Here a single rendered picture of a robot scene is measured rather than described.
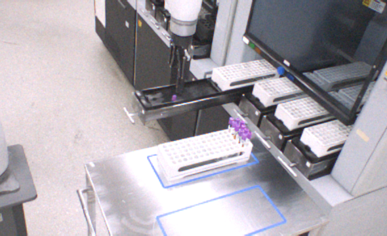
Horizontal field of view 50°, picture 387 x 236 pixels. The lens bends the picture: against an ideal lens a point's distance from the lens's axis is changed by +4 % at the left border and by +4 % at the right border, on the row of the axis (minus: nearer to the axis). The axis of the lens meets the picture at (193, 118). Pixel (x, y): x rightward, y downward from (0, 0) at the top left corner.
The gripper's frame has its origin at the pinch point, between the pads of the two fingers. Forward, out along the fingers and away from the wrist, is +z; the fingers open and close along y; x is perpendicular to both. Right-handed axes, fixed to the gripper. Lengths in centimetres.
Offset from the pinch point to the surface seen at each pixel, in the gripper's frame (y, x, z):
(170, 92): 5.0, -0.5, 9.1
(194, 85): 6.6, -12.7, 9.1
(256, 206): -58, 1, 7
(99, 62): 162, -21, 90
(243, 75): -1.0, -31.2, 3.0
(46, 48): 192, 12, 89
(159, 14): 77, -28, 11
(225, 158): -38.3, 0.4, 6.3
